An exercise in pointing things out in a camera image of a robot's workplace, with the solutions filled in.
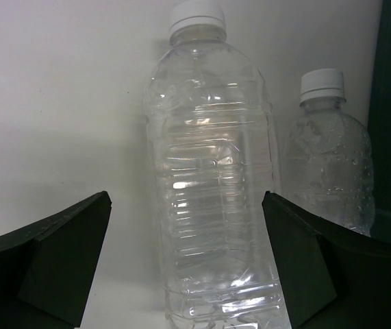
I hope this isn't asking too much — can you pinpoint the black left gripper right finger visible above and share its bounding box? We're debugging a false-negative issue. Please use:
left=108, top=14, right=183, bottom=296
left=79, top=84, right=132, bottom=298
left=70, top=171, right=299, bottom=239
left=262, top=192, right=391, bottom=328

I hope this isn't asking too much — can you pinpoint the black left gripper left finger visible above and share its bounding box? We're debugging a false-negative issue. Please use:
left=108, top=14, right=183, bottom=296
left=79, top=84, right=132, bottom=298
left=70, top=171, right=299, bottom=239
left=0, top=191, right=112, bottom=328

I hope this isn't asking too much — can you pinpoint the small clear bottle white cap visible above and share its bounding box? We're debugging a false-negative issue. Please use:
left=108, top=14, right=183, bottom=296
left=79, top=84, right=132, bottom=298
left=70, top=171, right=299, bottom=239
left=282, top=69, right=375, bottom=236

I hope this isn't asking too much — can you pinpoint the large clear bottle white cap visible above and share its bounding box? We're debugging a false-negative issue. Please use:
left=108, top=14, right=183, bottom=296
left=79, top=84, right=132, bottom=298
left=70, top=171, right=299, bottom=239
left=144, top=1, right=290, bottom=328

